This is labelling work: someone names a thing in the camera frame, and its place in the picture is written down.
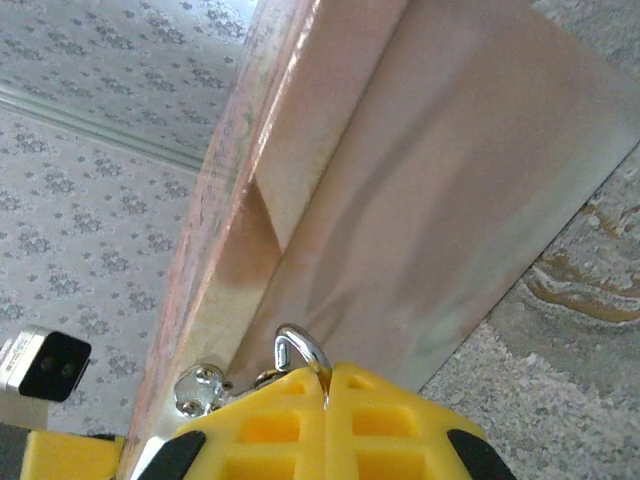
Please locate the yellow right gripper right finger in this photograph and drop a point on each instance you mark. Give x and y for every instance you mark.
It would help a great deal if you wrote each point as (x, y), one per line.
(395, 440)

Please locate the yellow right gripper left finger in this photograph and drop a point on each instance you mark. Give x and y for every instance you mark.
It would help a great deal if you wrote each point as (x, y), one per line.
(270, 440)

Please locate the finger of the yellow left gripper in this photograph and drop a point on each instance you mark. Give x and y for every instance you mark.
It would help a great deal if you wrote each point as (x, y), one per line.
(70, 457)

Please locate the silver hasp latch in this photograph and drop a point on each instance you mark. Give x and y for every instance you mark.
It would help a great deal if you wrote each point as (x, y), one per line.
(197, 387)

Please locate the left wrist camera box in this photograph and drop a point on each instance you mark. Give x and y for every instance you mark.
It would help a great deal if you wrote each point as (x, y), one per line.
(50, 365)

